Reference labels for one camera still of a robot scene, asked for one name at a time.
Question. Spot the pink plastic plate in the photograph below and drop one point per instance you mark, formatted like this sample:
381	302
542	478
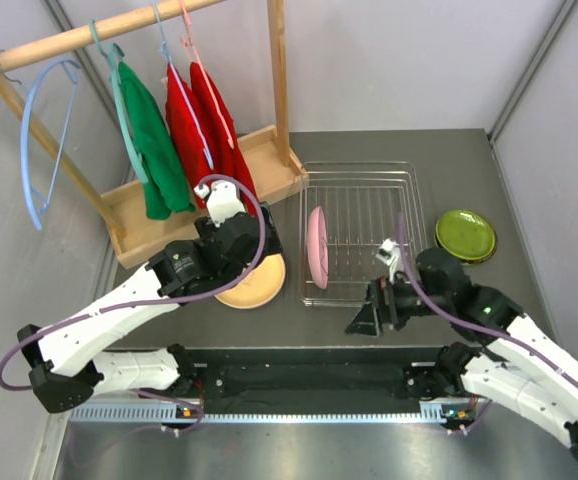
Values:
317	247

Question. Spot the teal hanger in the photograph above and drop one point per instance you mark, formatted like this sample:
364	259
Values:
113	57

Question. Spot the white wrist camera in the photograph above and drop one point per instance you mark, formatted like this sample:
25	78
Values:
389	254
221	199

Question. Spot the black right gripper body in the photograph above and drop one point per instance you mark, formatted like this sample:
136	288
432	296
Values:
405	304

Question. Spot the red shirt left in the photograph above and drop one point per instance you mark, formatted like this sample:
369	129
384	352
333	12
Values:
183	133

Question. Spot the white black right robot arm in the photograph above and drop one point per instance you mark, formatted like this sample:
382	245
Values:
503	355

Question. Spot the pink hanger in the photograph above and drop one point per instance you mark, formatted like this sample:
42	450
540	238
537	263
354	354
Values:
193	54

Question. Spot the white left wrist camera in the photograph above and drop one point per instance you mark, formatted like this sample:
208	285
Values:
221	199

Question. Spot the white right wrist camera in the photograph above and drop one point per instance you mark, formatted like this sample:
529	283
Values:
389	254

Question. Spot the red shirt right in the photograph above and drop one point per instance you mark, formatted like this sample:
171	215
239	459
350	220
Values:
226	161

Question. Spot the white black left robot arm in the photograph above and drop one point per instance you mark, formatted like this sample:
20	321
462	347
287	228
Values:
70	361

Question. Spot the red shirt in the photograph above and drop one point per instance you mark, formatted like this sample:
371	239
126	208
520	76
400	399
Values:
226	161
183	133

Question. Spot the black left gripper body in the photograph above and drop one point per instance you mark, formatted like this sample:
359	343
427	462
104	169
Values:
272	246

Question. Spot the metal wire dish rack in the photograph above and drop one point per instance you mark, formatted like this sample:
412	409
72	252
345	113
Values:
361	202

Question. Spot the green shirt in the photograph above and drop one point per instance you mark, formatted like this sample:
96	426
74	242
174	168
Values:
166	190

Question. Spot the light blue empty hanger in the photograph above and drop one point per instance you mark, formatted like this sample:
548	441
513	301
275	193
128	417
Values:
38	201

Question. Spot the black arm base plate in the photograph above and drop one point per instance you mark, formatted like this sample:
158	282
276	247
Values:
392	380

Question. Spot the yellow plastic plate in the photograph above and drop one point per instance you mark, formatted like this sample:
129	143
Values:
259	287

